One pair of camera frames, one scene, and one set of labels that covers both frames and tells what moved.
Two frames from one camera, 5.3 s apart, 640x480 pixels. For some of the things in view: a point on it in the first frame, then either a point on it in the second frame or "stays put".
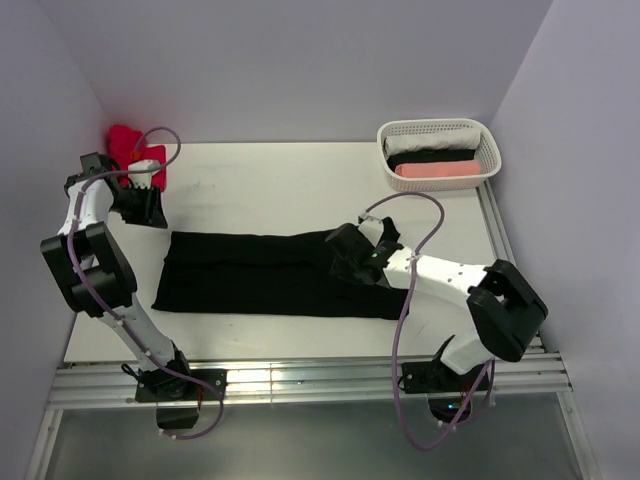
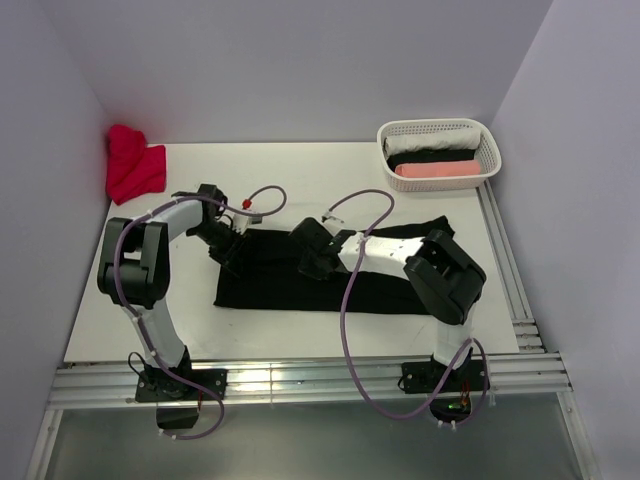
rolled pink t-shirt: [438, 169] stays put
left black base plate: [182, 389] stays put
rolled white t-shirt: [415, 142] stays put
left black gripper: [152, 213] to [230, 254]
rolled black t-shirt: [429, 156] stays put
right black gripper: [340, 269] to [306, 268]
